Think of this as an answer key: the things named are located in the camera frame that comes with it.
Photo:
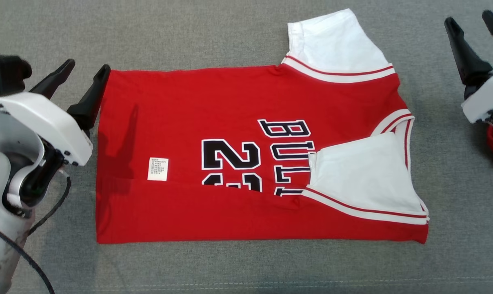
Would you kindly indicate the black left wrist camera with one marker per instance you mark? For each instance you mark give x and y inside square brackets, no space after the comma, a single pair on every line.
[5,71]

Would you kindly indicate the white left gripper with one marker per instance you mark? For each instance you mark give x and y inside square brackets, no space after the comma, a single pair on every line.
[46,118]

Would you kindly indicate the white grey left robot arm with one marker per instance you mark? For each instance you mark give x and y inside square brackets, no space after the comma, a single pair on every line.
[1,245]

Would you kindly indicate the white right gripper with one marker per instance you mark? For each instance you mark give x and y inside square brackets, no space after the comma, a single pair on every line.
[487,100]

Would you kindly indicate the red jersey with white sleeves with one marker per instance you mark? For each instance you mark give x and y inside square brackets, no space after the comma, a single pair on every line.
[189,106]

